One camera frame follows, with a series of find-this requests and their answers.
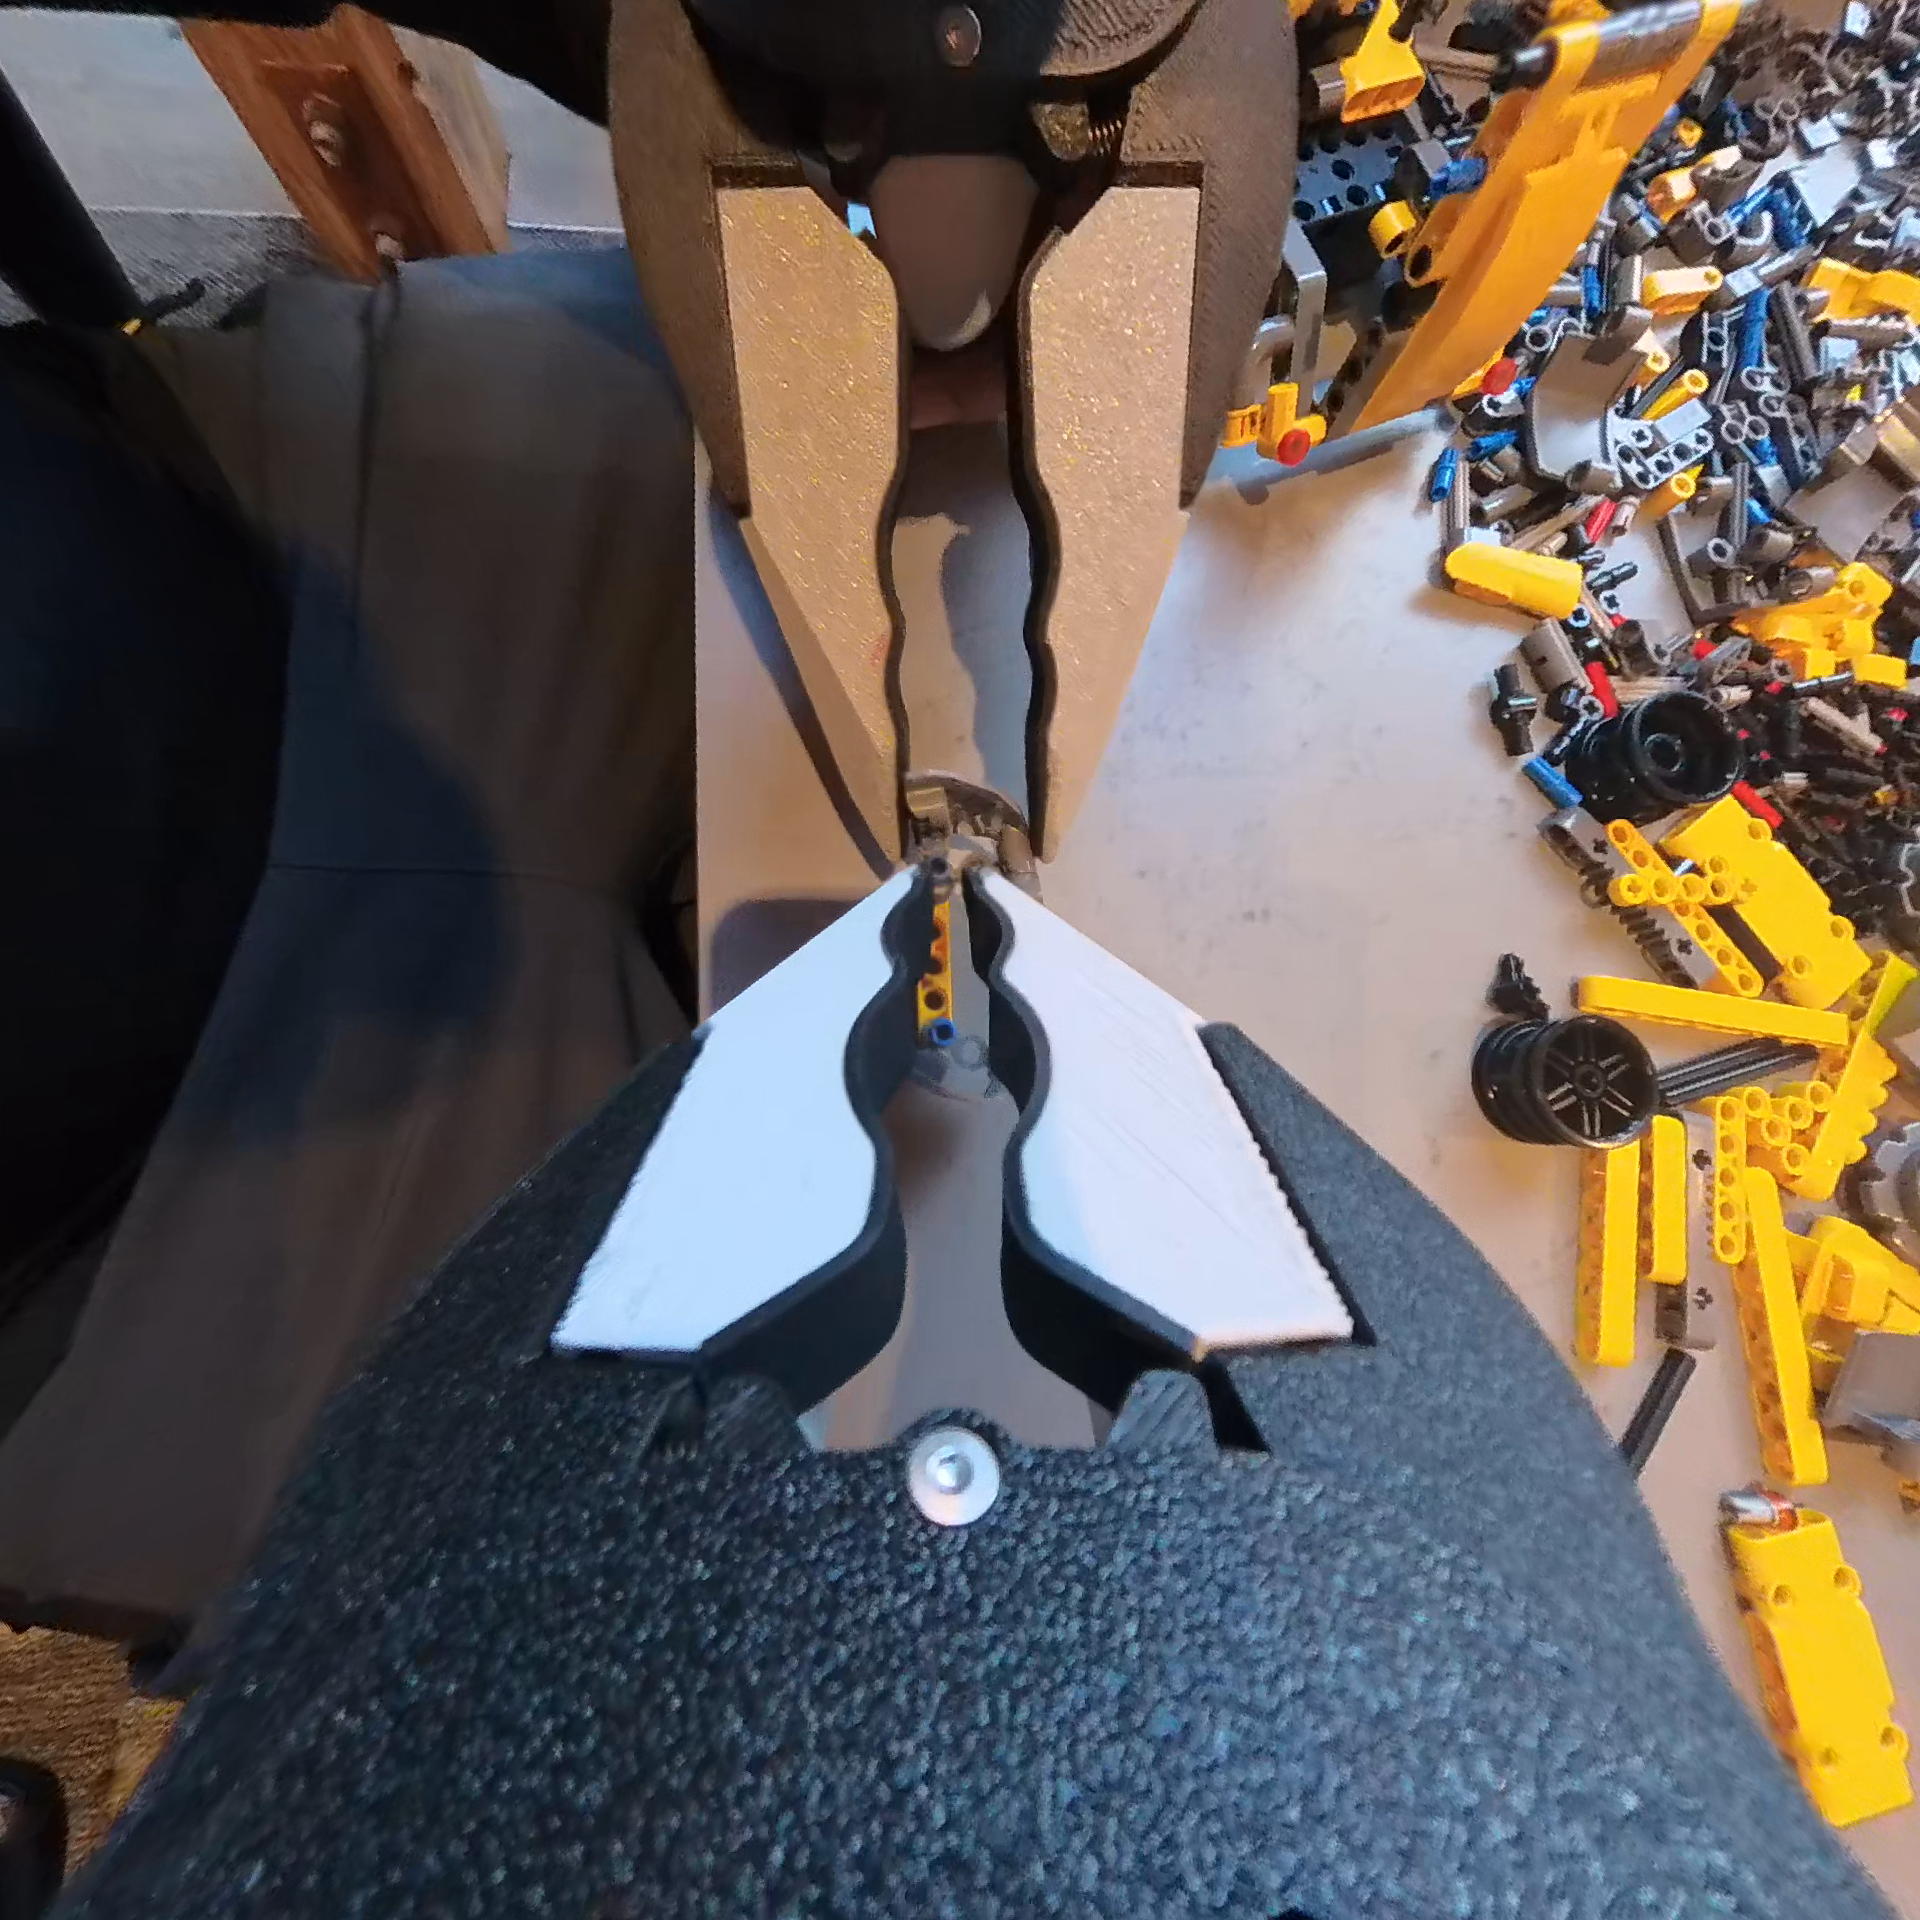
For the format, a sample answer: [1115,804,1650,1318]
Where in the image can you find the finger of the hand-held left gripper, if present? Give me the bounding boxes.
[1017,182,1207,871]
[712,182,920,868]

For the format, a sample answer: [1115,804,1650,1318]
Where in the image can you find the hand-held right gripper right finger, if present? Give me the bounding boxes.
[965,871,1357,1403]

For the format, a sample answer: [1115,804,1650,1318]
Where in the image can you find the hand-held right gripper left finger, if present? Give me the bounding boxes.
[553,868,920,1403]

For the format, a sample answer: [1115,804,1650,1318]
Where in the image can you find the small grey toy connector piece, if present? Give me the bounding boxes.
[903,1035,1011,1107]

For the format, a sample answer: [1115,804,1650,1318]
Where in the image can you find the short yellow toy beam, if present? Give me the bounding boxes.
[913,880,964,1045]

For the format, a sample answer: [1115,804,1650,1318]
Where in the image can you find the grey toy plate with blue pins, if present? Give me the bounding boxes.
[896,770,1047,902]

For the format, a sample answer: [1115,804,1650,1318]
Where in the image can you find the grey desk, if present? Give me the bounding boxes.
[692,434,1920,1907]

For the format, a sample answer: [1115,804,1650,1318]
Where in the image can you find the person's left hand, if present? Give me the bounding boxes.
[907,351,1011,439]

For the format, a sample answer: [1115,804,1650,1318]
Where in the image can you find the yellow toy vehicle model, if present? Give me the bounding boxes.
[1214,0,1750,496]

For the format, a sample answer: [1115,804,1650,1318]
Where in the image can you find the black spoked toy wheel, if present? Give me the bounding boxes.
[1469,1014,1663,1150]

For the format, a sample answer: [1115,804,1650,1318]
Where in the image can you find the yellow curved toy panel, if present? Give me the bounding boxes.
[1442,539,1590,614]

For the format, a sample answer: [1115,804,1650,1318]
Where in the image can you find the pile of small toy parts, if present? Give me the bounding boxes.
[1424,0,1920,933]

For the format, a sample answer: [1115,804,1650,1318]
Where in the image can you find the black toy axle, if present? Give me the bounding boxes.
[1617,1346,1701,1474]

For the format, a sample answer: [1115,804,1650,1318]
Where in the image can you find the black toy wheel rim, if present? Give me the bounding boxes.
[1573,689,1750,826]

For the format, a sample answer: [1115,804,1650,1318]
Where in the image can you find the grey toy panel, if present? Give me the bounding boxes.
[1822,1327,1920,1478]

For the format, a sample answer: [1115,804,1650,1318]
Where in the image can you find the black metal pole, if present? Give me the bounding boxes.
[0,66,159,322]

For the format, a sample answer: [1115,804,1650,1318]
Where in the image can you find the long yellow holed toy block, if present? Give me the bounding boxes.
[1716,1485,1918,1828]

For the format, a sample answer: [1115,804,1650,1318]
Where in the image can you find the black chair base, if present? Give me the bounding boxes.
[0,1755,70,1920]

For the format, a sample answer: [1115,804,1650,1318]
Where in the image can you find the wooden post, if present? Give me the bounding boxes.
[180,16,511,286]

